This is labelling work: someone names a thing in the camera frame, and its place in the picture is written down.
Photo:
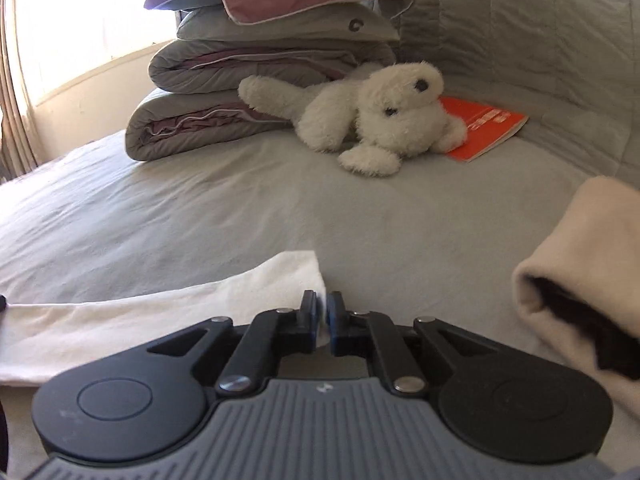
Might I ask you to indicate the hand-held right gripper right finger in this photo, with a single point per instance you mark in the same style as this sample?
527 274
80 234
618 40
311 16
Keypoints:
335 325

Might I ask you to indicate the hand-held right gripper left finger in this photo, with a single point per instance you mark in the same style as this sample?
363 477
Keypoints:
312 322

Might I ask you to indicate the white printed t-shirt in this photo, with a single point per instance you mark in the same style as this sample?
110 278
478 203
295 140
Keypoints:
150 320

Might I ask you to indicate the bed with grey sheet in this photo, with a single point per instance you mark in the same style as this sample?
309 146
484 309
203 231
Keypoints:
200 220

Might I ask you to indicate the beige curtain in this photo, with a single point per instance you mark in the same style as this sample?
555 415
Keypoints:
15 125

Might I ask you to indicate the white plush dog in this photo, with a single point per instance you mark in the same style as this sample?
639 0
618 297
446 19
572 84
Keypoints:
350 115

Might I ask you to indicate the red booklet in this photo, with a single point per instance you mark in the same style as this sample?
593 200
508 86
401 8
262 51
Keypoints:
485 125

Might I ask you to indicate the cream fleece garment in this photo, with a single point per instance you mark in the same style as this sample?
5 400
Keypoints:
575 235

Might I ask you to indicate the folded grey quilt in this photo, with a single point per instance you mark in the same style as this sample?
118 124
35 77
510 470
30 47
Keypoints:
200 70

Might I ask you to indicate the grey pillow with button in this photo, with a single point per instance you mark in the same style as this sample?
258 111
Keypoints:
280 30

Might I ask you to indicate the window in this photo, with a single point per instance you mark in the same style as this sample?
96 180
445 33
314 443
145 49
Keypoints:
90 20

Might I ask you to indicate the grey quilted headboard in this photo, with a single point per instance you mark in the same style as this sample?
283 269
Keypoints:
525 35

